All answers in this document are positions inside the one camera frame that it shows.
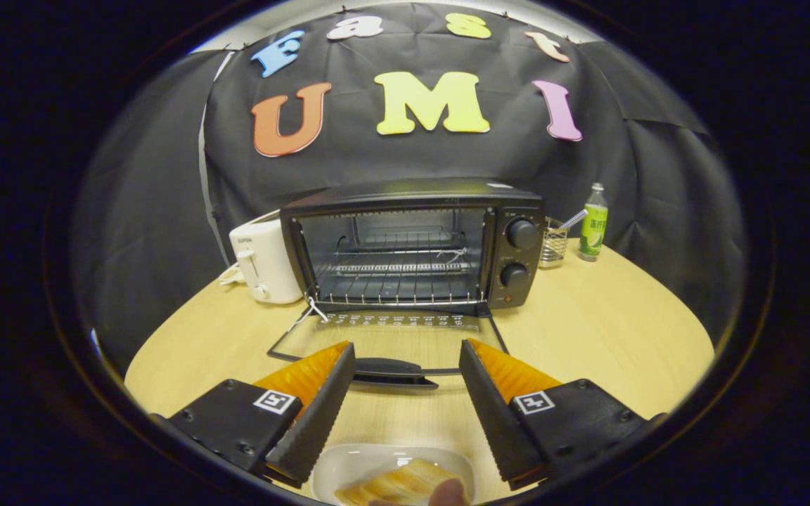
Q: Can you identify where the white pop-up toaster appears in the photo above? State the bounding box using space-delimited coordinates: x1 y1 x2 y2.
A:
229 216 305 305

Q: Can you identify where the black backdrop cloth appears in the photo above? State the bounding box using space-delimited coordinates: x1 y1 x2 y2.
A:
71 2 750 373

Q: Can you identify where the white oval plate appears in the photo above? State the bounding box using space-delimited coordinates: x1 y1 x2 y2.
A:
310 443 476 505

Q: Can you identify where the green label bottle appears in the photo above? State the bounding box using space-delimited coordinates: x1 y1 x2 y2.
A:
578 183 609 263

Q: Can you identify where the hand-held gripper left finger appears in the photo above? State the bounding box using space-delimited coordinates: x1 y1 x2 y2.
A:
148 342 356 489

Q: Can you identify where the wire mesh utensil holder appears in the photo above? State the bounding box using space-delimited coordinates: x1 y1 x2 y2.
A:
539 216 570 269

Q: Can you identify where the black toaster oven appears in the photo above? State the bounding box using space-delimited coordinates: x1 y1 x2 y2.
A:
266 178 546 389

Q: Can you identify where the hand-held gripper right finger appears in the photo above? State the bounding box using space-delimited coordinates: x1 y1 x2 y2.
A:
459 339 666 491

